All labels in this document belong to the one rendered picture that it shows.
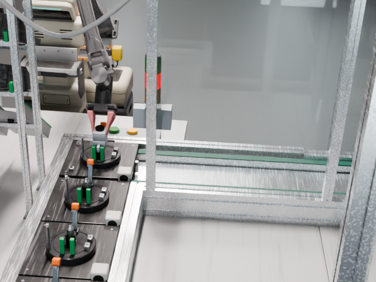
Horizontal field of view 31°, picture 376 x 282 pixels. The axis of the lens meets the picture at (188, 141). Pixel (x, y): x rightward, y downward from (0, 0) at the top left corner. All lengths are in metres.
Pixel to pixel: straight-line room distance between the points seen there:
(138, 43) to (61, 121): 3.21
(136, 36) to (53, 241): 4.34
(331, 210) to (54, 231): 0.89
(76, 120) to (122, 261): 1.06
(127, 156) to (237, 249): 0.53
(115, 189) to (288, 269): 0.60
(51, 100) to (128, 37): 3.09
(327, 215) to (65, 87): 1.37
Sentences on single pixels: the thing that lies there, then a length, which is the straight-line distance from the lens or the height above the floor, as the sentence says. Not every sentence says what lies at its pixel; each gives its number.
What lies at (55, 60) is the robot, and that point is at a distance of 2.98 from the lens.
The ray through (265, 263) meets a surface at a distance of 2.11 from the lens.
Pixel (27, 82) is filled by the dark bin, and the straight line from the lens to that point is 2.24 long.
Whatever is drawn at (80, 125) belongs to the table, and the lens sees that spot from 2.82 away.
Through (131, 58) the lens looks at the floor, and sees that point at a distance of 5.69.
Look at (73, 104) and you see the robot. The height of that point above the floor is 0.82.
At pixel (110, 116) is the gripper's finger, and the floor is 1.13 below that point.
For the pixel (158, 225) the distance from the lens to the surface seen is 2.23.
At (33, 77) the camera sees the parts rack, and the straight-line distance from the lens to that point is 2.23.
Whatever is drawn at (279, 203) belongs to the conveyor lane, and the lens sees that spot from 2.24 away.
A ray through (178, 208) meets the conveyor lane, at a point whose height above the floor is 0.89.
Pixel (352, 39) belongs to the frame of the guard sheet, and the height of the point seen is 1.51.
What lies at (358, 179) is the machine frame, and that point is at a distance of 1.07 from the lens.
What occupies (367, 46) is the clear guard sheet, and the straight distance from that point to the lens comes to 2.41.
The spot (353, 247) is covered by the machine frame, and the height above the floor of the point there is 1.51.
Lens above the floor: 2.19
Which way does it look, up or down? 30 degrees down
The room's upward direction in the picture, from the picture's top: 2 degrees clockwise
